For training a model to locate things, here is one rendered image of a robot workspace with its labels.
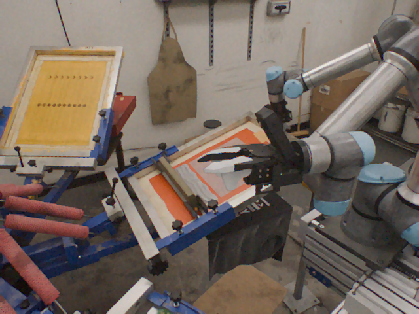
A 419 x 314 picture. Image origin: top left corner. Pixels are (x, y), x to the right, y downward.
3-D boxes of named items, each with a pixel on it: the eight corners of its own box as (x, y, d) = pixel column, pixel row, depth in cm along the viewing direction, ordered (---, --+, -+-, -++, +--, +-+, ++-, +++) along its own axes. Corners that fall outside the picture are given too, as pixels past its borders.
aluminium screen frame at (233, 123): (251, 116, 194) (249, 110, 192) (324, 160, 150) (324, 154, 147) (127, 180, 174) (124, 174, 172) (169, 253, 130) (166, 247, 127)
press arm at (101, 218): (124, 210, 150) (119, 203, 147) (127, 218, 145) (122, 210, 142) (87, 230, 146) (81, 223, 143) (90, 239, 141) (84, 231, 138)
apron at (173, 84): (196, 115, 377) (193, 14, 324) (198, 117, 371) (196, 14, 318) (150, 124, 355) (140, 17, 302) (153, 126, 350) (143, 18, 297)
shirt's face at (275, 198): (245, 168, 201) (245, 167, 200) (292, 208, 168) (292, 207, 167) (171, 189, 181) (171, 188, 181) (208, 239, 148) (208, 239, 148)
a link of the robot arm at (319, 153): (332, 142, 65) (309, 131, 72) (311, 146, 64) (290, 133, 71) (328, 178, 68) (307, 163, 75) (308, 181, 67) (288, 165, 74)
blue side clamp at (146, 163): (178, 154, 183) (174, 144, 179) (182, 158, 180) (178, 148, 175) (128, 180, 176) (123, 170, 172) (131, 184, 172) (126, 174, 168)
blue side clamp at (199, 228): (230, 210, 141) (226, 199, 137) (236, 217, 137) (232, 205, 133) (167, 248, 134) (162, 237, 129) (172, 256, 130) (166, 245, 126)
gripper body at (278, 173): (253, 196, 64) (308, 186, 67) (253, 155, 61) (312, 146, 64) (239, 180, 71) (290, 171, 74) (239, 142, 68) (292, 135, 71)
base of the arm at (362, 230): (400, 231, 107) (409, 207, 102) (376, 254, 99) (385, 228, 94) (355, 209, 117) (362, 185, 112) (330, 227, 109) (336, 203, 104)
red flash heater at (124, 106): (83, 104, 276) (80, 91, 270) (138, 106, 274) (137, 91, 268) (49, 138, 223) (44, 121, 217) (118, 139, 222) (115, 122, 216)
